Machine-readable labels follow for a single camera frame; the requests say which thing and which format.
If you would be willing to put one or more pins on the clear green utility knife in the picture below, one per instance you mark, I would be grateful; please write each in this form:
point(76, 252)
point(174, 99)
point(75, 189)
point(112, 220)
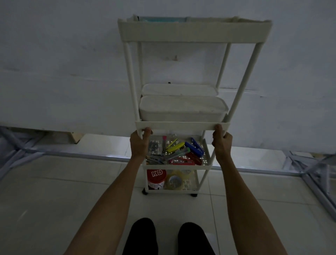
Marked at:
point(178, 153)

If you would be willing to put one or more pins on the person's left hand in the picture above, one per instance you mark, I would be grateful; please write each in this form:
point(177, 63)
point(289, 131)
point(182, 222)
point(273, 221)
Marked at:
point(139, 147)

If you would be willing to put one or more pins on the red utility knife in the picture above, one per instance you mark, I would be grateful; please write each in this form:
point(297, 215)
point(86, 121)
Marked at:
point(195, 159)

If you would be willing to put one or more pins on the blue stapler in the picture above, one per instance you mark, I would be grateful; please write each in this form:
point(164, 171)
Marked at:
point(195, 149)

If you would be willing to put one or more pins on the person's right forearm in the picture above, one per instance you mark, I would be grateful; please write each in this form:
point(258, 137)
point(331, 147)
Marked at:
point(249, 210)

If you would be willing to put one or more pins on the person's black trousers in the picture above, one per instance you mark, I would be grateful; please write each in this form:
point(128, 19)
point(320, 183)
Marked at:
point(141, 239)

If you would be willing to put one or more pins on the clear bag of pens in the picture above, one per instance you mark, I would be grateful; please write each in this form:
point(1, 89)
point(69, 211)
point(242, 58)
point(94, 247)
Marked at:
point(153, 147)

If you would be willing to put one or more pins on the white small cart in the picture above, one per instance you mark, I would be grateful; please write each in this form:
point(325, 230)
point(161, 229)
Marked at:
point(194, 31)

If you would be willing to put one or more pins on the grey metal stand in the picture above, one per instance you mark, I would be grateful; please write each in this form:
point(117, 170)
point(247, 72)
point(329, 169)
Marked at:
point(315, 178)
point(18, 155)

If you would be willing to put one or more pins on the grey metal floor rail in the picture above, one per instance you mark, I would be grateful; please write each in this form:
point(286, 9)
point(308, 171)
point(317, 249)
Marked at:
point(92, 156)

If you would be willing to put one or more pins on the white rectangular container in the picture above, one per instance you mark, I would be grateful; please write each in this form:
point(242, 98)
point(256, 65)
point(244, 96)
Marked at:
point(181, 89)

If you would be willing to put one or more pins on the person's right hand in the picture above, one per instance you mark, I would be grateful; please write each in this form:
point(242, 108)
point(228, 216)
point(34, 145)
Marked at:
point(223, 147)

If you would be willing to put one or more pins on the long white plastic box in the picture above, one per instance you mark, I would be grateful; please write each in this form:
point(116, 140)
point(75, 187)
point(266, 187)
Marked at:
point(183, 107)

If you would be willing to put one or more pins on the red lidded round can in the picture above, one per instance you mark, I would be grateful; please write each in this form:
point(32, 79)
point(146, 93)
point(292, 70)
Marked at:
point(156, 176)

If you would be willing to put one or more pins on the yellow stapler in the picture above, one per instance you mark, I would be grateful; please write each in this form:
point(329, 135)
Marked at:
point(176, 148)

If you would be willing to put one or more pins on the red stapler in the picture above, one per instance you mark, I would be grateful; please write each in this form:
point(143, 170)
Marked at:
point(181, 162)

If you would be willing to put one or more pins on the person's left forearm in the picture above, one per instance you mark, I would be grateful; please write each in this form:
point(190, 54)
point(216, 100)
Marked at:
point(110, 210)

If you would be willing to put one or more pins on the red blue tissue packet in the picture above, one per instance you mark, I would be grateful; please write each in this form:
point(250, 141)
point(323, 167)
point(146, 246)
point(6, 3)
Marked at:
point(162, 19)

